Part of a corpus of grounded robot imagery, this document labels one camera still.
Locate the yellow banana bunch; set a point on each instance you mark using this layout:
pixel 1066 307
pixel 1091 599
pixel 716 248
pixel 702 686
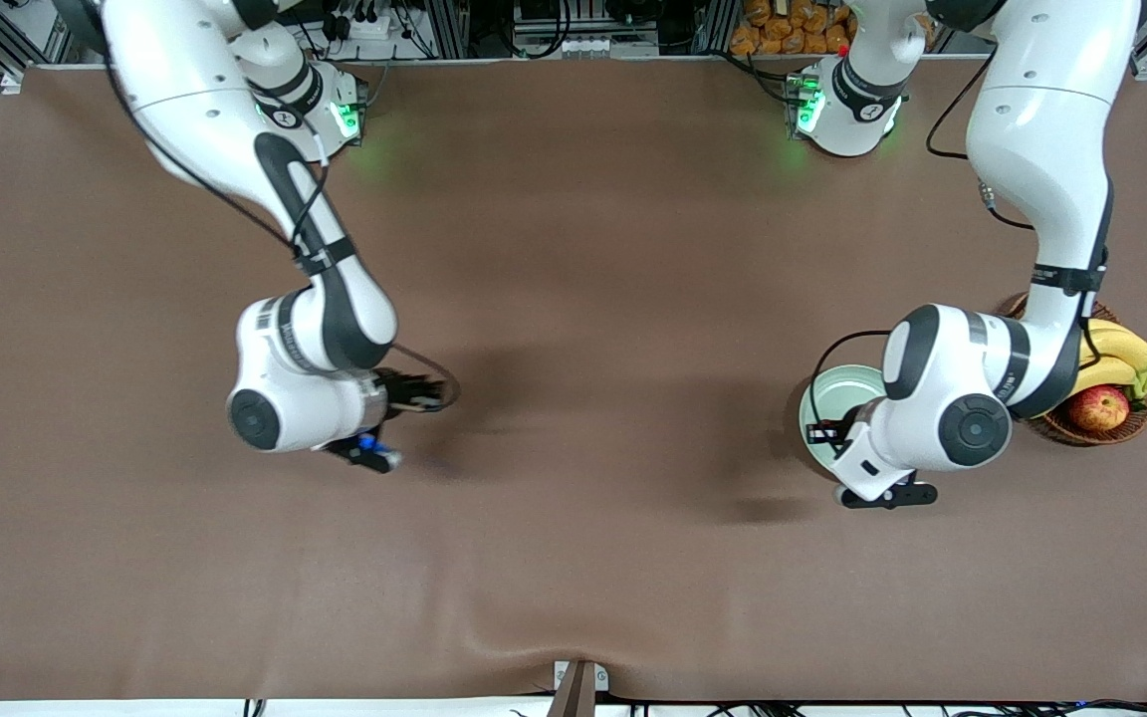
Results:
pixel 1126 349

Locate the brown wicker basket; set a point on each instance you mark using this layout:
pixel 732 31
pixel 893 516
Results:
pixel 1081 434

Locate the red apple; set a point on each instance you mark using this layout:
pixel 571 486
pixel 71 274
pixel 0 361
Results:
pixel 1099 408

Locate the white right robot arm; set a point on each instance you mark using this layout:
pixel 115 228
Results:
pixel 195 100

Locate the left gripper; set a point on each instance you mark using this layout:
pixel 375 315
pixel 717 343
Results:
pixel 829 432

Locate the brown table cover cloth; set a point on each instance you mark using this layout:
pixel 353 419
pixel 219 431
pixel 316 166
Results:
pixel 573 249

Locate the pile of orange bread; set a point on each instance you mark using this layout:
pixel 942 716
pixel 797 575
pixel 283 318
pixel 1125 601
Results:
pixel 783 30

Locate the white power strip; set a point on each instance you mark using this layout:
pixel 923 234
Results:
pixel 583 47

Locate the aluminium frame profile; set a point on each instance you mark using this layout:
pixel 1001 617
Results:
pixel 449 25

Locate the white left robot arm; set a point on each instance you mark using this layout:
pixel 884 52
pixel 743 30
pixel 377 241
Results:
pixel 1041 129

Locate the metal table bracket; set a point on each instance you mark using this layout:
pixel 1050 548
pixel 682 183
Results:
pixel 578 687

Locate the pale green round plate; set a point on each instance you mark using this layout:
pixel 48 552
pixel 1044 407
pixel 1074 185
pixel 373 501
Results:
pixel 837 393

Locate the power strip with black plugs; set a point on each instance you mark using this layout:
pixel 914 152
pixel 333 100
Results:
pixel 359 20

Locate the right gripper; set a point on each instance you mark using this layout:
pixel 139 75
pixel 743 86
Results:
pixel 401 390

